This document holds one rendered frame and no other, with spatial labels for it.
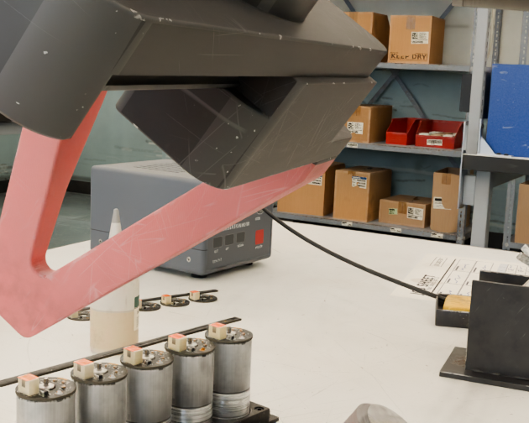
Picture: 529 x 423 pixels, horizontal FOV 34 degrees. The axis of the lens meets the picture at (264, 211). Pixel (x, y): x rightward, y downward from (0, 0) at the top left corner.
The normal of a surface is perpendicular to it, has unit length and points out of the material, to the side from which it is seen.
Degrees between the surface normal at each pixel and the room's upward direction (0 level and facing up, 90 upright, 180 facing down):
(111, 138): 90
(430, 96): 90
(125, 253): 88
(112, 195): 90
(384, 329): 0
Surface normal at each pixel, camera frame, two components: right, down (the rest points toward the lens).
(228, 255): 0.82, 0.13
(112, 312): 0.02, 0.16
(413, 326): 0.04, -0.99
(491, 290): -0.38, 0.14
